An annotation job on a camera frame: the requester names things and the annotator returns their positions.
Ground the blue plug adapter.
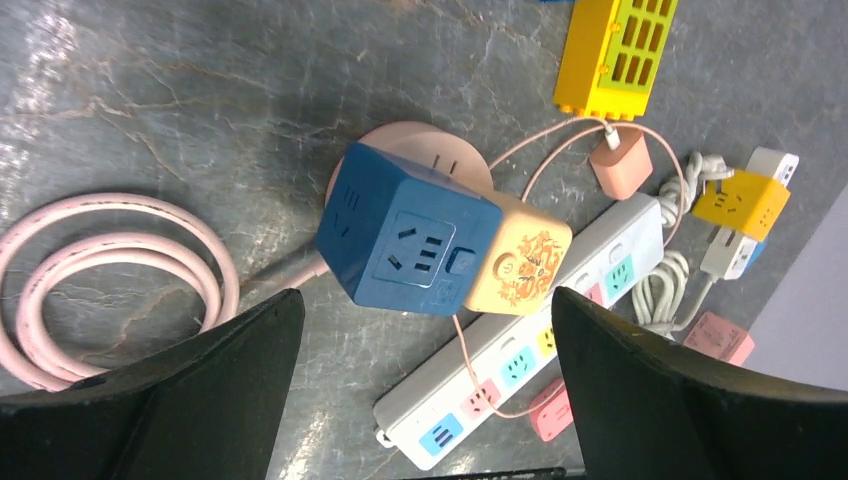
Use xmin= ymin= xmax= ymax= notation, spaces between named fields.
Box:
xmin=742 ymin=240 xmax=767 ymax=273

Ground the white coiled power cord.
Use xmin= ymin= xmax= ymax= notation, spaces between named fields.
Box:
xmin=630 ymin=150 xmax=737 ymax=337

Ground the yellow cube socket adapter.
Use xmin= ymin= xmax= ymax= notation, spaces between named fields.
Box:
xmin=691 ymin=170 xmax=791 ymax=242

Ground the pink cube socket adapter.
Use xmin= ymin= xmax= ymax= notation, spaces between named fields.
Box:
xmin=683 ymin=312 xmax=755 ymax=366

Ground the large white power strip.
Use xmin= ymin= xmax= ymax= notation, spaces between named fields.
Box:
xmin=373 ymin=193 xmax=664 ymax=471

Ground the yellow grid block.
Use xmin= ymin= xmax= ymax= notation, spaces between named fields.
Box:
xmin=553 ymin=0 xmax=678 ymax=120

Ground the wooden tan cube adapter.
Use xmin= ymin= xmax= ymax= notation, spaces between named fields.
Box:
xmin=464 ymin=189 xmax=573 ymax=316

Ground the small white USB power strip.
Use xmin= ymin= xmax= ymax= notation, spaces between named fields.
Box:
xmin=692 ymin=147 xmax=800 ymax=282

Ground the pink USB charger plug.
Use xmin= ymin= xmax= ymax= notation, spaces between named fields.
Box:
xmin=589 ymin=126 xmax=653 ymax=200

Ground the blue cube adapter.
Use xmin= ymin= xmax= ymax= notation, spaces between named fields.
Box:
xmin=315 ymin=143 xmax=504 ymax=316

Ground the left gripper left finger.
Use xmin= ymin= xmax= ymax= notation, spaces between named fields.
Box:
xmin=1 ymin=289 xmax=305 ymax=479

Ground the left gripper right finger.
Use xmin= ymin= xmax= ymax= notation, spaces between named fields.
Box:
xmin=551 ymin=287 xmax=847 ymax=479

